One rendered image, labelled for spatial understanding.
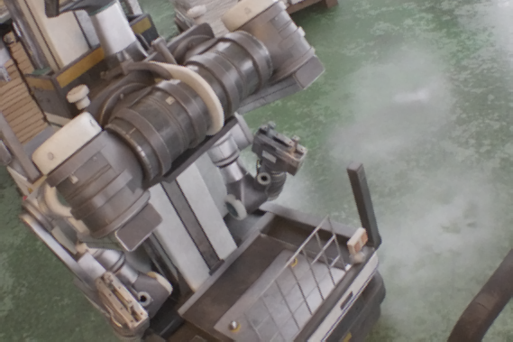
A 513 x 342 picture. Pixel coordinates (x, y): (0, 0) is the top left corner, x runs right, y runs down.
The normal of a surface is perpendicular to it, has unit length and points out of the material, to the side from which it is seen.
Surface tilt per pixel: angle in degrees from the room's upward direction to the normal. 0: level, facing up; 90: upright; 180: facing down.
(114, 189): 67
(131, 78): 90
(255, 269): 0
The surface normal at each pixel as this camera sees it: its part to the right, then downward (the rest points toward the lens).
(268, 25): 0.40, -0.07
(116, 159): 0.63, -0.28
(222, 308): -0.33, -0.80
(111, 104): 0.71, 0.15
